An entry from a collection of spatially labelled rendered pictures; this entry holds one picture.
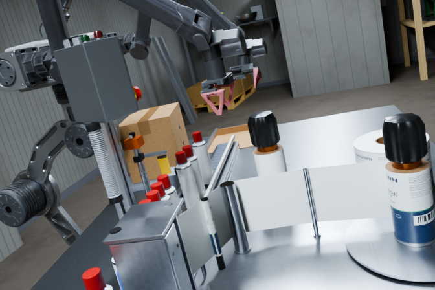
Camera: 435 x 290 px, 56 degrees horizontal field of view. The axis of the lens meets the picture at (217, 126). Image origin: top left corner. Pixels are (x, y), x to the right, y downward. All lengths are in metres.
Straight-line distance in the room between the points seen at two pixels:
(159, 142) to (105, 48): 0.86
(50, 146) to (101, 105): 0.96
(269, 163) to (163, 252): 0.55
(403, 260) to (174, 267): 0.50
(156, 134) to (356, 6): 5.11
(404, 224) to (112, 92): 0.72
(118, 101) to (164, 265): 0.44
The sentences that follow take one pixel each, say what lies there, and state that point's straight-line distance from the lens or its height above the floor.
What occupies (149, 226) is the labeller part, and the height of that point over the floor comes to 1.14.
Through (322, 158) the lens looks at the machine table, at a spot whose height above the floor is 0.83.
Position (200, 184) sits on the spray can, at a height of 0.95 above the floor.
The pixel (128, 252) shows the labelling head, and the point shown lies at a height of 1.12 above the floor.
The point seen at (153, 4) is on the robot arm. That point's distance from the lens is 1.08.
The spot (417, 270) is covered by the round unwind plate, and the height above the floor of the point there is 0.89.
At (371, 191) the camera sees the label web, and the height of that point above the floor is 0.99.
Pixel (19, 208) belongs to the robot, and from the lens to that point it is 1.97.
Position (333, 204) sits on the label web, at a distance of 1.06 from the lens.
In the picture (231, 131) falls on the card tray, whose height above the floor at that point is 0.85.
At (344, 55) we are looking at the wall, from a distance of 6.60.
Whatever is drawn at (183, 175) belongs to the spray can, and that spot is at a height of 1.01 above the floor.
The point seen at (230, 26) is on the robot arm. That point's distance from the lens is 1.63.
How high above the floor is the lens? 1.45
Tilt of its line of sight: 14 degrees down
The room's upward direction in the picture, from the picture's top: 13 degrees counter-clockwise
